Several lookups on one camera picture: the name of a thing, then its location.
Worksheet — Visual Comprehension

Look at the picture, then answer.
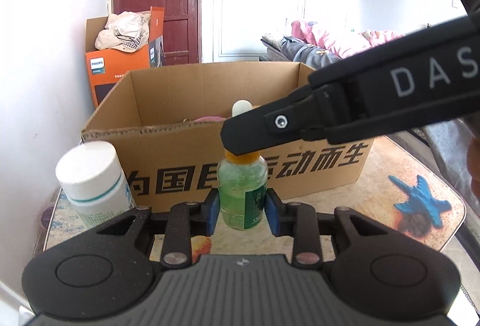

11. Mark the beige cloth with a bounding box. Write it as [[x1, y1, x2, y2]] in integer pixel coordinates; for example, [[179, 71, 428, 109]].
[[94, 10, 151, 53]]

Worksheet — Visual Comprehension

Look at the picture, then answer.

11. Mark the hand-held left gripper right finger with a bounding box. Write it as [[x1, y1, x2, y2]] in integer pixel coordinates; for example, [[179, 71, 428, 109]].
[[264, 190, 379, 268]]

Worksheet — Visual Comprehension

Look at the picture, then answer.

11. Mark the brown cardboard box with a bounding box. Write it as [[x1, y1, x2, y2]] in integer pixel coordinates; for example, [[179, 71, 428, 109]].
[[80, 62, 376, 212]]

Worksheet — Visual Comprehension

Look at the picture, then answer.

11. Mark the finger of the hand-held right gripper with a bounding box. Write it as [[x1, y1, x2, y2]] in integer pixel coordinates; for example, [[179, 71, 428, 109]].
[[220, 84, 361, 157], [301, 116, 466, 146]]

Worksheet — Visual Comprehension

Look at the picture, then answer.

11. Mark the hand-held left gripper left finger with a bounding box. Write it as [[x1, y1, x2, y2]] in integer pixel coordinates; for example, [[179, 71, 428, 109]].
[[95, 190, 220, 268]]

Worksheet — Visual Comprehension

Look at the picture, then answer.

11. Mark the green dropper bottle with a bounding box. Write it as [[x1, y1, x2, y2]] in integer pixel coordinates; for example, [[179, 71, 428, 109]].
[[217, 100, 269, 231]]

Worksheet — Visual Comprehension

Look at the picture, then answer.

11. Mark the pink patterned quilt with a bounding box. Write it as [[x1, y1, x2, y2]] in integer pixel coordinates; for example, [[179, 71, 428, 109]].
[[292, 19, 406, 58]]

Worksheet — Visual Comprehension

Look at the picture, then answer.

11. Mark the person's right hand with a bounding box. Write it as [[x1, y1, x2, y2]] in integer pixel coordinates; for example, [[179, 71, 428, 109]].
[[467, 139, 480, 192]]

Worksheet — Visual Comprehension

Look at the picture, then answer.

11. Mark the orange cardboard box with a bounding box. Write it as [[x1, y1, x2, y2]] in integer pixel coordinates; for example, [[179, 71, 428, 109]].
[[85, 7, 166, 109]]

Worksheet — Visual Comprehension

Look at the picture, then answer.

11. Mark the grey quilt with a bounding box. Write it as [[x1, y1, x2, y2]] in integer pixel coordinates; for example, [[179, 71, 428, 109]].
[[262, 34, 342, 70]]

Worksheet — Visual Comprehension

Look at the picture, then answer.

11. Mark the pink round container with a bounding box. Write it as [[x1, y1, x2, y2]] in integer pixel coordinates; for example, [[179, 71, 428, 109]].
[[37, 200, 57, 230]]

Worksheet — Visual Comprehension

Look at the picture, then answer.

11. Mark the white pill bottle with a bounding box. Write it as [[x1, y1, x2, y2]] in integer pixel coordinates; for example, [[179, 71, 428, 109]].
[[55, 142, 136, 231]]

